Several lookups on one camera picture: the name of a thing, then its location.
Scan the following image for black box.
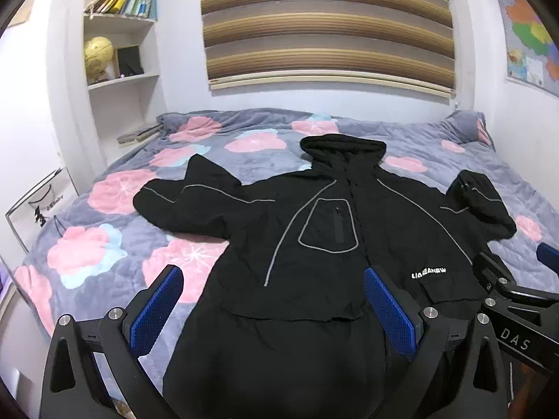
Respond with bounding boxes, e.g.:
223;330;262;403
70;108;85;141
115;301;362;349
116;45;143;77

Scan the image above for grey pink floral blanket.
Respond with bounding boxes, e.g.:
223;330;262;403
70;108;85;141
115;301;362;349
13;109;559;402

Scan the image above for black hooded jacket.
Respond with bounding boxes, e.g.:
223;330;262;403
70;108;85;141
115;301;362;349
133;134;518;419

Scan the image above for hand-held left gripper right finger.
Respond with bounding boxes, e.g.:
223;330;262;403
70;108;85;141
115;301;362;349
363;266;511;419

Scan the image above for grey floral pillow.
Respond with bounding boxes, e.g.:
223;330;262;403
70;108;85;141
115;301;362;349
445;110;496;149

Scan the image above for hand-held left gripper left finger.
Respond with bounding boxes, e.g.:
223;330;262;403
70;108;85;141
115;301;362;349
41;264;184;419

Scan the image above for white printed paper bag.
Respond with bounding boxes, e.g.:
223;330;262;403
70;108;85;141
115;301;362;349
5;168;79;254

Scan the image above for colourful wall map poster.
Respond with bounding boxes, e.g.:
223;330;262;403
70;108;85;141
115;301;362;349
493;0;559;97

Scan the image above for golden globe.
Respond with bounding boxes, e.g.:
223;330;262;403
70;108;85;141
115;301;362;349
84;36;116;83

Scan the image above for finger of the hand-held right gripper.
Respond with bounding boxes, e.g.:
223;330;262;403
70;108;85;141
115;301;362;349
473;251;559;304
536;243;559;268

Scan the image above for white wall bookshelf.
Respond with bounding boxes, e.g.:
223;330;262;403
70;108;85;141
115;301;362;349
65;0;169;149

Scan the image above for brown striped window blind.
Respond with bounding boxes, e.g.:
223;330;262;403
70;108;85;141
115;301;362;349
200;0;457;97

